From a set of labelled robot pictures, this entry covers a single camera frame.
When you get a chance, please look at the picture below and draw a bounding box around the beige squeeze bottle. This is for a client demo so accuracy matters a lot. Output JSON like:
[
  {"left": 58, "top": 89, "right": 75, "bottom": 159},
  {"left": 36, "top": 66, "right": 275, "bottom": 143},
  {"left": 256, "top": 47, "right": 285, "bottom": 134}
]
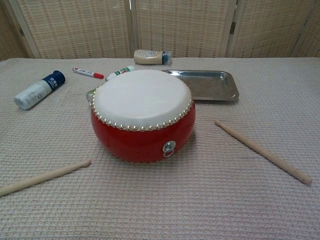
[{"left": 133, "top": 49, "right": 173, "bottom": 65}]

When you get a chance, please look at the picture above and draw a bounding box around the wooden drumstick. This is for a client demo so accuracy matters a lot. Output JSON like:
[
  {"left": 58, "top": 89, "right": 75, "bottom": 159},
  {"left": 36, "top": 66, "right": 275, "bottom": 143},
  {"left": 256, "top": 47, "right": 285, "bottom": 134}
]
[
  {"left": 0, "top": 159, "right": 92, "bottom": 198},
  {"left": 214, "top": 119, "right": 313, "bottom": 185}
]

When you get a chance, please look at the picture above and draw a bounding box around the red drum white head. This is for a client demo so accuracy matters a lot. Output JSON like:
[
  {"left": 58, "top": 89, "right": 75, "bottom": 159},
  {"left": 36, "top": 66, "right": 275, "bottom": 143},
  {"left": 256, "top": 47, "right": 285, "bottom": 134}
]
[{"left": 86, "top": 69, "right": 197, "bottom": 165}]

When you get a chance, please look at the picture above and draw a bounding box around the beige woven tablecloth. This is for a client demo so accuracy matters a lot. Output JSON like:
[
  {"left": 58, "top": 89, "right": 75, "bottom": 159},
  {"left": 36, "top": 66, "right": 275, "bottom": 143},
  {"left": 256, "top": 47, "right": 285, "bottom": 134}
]
[{"left": 0, "top": 57, "right": 320, "bottom": 240}]

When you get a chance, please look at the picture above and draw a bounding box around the bamboo folding screen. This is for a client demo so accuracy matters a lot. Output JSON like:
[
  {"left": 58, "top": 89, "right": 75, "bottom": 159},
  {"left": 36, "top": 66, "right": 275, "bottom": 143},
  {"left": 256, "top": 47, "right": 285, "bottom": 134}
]
[{"left": 0, "top": 0, "right": 320, "bottom": 62}]

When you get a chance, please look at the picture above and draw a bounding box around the white bottle blue cap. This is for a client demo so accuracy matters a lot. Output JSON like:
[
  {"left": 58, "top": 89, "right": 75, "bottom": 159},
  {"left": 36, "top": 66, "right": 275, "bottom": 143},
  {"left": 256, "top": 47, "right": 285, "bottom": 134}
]
[{"left": 13, "top": 70, "right": 66, "bottom": 110}]

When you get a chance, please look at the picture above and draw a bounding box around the white green small tube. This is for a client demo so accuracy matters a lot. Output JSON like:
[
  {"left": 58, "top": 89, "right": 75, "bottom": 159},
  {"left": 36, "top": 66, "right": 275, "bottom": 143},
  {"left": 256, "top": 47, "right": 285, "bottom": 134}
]
[{"left": 104, "top": 65, "right": 136, "bottom": 82}]

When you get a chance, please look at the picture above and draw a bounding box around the red white marker pen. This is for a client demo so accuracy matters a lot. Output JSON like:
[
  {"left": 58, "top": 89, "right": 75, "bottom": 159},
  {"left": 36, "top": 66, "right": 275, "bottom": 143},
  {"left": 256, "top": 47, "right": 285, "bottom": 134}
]
[{"left": 72, "top": 67, "right": 105, "bottom": 80}]

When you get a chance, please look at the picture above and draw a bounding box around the stainless steel tray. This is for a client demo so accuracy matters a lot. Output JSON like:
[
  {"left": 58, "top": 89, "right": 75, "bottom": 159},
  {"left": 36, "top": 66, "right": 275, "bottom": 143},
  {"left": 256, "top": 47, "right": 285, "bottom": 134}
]
[{"left": 161, "top": 69, "right": 240, "bottom": 102}]

